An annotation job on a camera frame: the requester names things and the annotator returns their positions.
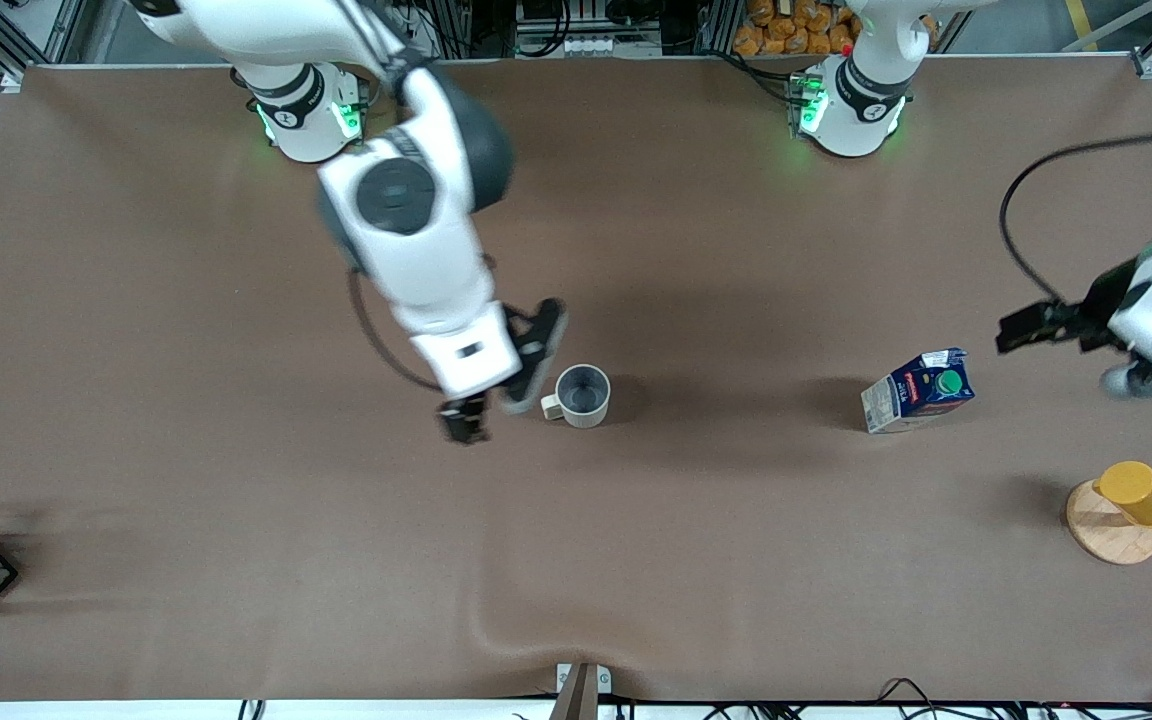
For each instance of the blue milk carton green cap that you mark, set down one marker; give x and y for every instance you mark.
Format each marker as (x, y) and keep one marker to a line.
(911, 400)

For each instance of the round wooden cup stand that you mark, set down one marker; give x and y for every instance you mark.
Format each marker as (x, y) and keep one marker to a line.
(1111, 540)

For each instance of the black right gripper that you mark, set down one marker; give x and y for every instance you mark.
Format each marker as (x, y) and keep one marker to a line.
(464, 417)

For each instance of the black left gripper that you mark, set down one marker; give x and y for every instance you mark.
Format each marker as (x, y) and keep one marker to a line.
(1102, 297)

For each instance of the brown table cover sheet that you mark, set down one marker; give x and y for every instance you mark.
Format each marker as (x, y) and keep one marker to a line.
(576, 560)

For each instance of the black electronics box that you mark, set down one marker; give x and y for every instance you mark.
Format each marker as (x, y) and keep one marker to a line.
(546, 12)

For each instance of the bag of orange snacks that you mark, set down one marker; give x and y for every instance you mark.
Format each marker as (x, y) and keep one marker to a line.
(786, 35)

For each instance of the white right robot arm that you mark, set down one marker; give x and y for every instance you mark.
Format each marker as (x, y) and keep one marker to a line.
(416, 260)

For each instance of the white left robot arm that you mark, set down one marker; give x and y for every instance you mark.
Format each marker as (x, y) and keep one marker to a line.
(861, 100)

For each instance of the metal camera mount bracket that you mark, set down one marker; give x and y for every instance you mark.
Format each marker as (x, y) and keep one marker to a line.
(581, 690)

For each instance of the yellow plastic cup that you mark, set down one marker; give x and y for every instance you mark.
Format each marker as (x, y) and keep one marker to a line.
(1141, 490)

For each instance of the beige ceramic mug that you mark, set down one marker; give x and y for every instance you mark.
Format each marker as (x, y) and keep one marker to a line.
(583, 393)

